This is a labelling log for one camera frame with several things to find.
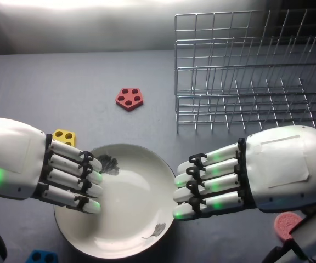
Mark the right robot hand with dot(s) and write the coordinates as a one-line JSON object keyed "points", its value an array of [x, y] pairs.
{"points": [[278, 164]]}

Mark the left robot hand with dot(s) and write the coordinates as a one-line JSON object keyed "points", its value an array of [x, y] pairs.
{"points": [[10, 153]]}

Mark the white plate with leaf print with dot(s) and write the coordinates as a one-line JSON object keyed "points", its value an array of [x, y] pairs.
{"points": [[125, 208]]}

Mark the yellow pentagon block with holes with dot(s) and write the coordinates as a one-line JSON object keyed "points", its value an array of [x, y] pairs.
{"points": [[62, 140]]}

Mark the pink sandwich cookie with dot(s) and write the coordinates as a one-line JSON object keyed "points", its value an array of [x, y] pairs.
{"points": [[281, 230]]}

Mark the grey table cloth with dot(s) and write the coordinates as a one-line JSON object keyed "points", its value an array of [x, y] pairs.
{"points": [[64, 82]]}

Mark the blue pentagon block with holes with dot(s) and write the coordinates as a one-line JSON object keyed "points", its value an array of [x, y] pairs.
{"points": [[43, 253]]}

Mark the red pentagon block with holes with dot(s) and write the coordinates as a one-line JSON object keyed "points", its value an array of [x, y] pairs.
{"points": [[129, 96]]}

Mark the white backdrop sheet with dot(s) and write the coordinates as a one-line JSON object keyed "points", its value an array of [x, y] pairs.
{"points": [[64, 27]]}

